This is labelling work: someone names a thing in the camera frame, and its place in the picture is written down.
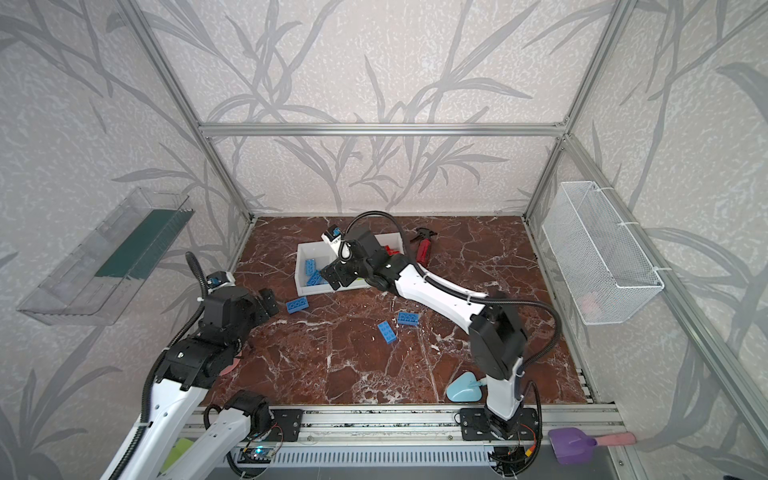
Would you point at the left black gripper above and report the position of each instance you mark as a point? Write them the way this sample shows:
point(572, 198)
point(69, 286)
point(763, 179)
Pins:
point(259, 303)

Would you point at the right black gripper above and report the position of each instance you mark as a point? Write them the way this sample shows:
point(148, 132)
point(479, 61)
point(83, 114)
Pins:
point(346, 269)

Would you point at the blue lego studs up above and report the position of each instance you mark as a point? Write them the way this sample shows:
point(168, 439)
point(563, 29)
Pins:
point(387, 332)

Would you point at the blue lego hollow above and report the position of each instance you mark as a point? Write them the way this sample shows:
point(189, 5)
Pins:
point(407, 318)

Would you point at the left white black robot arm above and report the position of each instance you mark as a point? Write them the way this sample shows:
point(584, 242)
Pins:
point(181, 376)

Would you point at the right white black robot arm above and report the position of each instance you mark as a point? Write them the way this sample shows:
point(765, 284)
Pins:
point(497, 337)

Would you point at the white left bin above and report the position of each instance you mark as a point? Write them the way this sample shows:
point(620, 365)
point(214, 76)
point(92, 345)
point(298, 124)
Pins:
point(311, 258)

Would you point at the white bin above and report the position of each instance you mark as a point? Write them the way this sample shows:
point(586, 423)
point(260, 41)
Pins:
point(311, 258)
point(394, 240)
point(360, 282)

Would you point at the white middle bin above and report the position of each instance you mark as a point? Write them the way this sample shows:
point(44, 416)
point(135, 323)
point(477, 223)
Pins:
point(360, 282)

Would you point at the white right bin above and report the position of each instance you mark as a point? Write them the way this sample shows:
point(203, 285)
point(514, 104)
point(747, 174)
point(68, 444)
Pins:
point(394, 240)

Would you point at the pink watering can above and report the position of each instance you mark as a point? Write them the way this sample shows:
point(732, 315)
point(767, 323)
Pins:
point(230, 368)

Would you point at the red spray bottle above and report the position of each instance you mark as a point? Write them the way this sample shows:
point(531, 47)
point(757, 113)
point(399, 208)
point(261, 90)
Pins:
point(424, 239)

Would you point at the left circuit board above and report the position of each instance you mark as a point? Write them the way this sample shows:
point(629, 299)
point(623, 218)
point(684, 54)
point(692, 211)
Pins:
point(258, 455)

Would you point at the green toy shovel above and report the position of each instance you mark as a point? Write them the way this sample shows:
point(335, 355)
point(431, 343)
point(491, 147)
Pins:
point(181, 446)

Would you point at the light blue toy shovel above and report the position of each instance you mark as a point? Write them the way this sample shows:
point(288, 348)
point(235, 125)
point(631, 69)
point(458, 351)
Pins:
point(466, 388)

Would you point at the right circuit board wiring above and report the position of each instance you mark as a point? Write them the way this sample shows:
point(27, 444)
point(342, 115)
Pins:
point(513, 459)

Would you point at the purple toy shovel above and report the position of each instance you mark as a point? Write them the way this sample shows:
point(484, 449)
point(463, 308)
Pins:
point(572, 446)

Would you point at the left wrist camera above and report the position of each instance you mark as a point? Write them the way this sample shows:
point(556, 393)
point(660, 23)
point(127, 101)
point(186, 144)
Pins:
point(219, 279)

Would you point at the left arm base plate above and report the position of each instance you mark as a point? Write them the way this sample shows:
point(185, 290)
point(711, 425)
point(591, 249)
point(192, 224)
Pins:
point(277, 425)

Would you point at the aluminium front rail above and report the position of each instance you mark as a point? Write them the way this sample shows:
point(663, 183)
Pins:
point(421, 435)

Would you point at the clear plastic wall tray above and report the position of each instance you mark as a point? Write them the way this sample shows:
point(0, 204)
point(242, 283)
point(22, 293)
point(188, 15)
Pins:
point(95, 283)

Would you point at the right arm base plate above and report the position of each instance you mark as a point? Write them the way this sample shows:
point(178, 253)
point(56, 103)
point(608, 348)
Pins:
point(479, 424)

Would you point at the white wire basket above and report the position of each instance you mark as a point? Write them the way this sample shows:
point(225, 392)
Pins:
point(608, 275)

